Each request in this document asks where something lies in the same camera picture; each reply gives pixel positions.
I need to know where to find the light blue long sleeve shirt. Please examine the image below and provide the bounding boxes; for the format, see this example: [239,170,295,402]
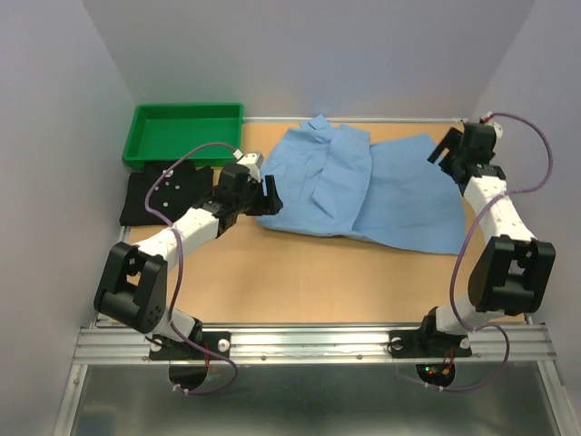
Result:
[257,115,465,255]

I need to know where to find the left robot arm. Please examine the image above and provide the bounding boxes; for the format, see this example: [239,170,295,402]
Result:
[94,163,283,358]

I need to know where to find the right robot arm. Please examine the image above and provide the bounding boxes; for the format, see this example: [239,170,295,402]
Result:
[418,117,556,354]

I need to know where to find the folded black shirt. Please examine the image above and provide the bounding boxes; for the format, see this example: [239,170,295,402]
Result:
[119,161,213,227]

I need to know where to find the green plastic tray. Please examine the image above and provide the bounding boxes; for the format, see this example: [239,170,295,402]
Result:
[123,103,243,171]

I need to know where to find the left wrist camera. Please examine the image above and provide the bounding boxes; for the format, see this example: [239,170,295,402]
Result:
[232,150,264,182]

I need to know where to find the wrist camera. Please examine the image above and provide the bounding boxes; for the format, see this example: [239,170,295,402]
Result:
[232,150,264,182]
[480,112,504,139]

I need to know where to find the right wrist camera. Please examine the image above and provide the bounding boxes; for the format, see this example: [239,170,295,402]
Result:
[480,112,504,139]

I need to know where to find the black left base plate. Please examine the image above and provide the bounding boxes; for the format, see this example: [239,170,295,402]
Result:
[148,331,231,362]

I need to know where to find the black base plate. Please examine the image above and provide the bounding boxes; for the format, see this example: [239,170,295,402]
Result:
[388,329,472,359]
[148,331,231,362]

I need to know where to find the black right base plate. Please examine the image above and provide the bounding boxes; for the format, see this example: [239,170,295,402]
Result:
[388,329,472,359]

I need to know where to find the aluminium mounting rail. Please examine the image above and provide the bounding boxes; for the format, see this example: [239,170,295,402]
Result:
[73,323,556,366]

